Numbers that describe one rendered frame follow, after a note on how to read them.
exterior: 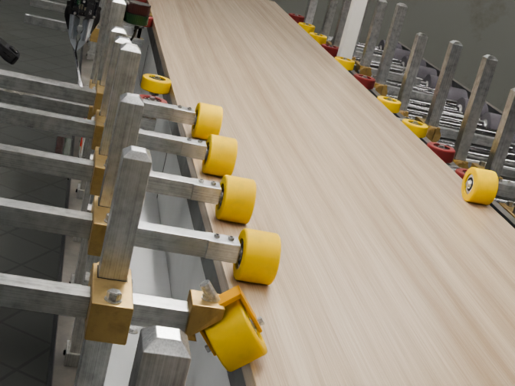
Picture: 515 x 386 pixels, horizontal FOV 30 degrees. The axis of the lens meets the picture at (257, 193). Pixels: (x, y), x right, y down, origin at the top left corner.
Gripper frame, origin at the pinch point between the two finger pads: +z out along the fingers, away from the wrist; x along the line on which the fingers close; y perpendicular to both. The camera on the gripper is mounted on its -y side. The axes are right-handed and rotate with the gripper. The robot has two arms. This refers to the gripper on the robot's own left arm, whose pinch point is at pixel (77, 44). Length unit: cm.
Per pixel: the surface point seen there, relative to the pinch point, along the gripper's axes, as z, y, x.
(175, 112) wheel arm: 1, 47, 23
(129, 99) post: -17, 117, 7
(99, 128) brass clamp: 0, 75, 6
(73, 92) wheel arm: 1.0, 46.7, 0.7
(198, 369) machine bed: 27, 113, 28
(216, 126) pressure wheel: 2, 49, 32
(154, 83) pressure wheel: 6.5, -0.9, 21.9
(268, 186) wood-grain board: 6, 72, 42
